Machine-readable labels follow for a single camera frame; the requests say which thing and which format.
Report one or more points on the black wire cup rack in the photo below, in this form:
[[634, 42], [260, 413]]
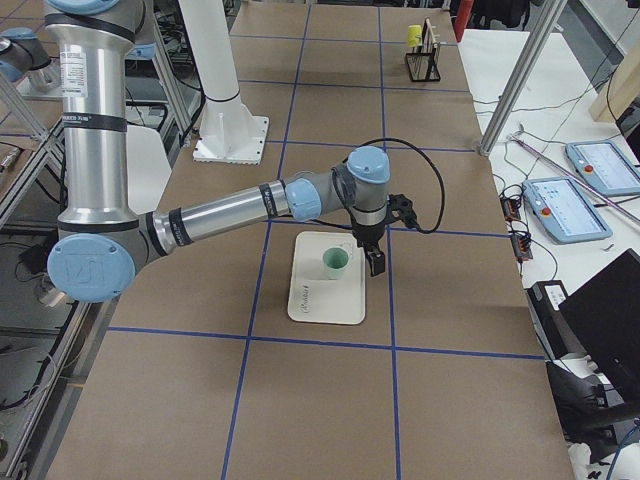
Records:
[[422, 62]]

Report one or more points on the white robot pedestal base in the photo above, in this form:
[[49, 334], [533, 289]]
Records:
[[228, 131]]

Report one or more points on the blue teach pendant far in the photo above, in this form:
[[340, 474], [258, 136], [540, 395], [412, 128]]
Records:
[[604, 167]]

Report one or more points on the blue teach pendant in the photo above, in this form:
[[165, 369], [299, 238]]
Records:
[[604, 167], [565, 213]]

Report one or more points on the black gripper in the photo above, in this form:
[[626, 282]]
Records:
[[367, 234]]

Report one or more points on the aluminium frame post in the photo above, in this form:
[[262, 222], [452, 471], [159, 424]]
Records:
[[525, 63]]

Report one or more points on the pale green cup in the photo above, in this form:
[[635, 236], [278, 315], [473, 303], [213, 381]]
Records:
[[335, 261]]

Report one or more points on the white rabbit print tray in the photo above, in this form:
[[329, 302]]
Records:
[[314, 299]]

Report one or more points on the black box with label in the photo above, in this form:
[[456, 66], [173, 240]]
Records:
[[544, 298]]

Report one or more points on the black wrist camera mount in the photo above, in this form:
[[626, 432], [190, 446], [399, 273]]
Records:
[[400, 208]]

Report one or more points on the black laptop computer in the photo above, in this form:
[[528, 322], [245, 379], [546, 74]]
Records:
[[604, 315]]

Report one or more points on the yellow cup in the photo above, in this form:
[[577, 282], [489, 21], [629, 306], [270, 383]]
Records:
[[414, 36]]

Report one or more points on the blue teach pendant near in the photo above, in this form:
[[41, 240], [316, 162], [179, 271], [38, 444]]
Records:
[[565, 213]]

